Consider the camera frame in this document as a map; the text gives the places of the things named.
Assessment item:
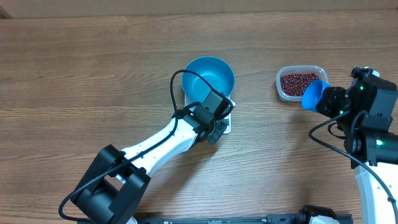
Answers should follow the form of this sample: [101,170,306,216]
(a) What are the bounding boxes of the blue plastic measuring scoop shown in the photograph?
[302,79,331,113]

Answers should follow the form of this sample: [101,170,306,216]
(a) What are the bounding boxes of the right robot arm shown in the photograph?
[315,67,397,223]

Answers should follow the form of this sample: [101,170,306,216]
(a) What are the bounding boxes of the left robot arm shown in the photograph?
[70,90,235,223]

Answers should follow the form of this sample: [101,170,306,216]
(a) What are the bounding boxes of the white digital kitchen scale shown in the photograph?
[184,93,236,134]

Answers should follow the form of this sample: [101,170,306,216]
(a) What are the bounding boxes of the teal blue bowl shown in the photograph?
[182,57,235,102]

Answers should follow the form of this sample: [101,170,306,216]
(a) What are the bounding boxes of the red adzuki beans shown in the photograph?
[280,73,319,96]

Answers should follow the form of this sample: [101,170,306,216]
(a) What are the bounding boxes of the clear plastic food container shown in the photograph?
[275,65,328,103]

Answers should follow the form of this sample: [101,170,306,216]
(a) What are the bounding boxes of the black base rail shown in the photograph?
[136,205,354,224]

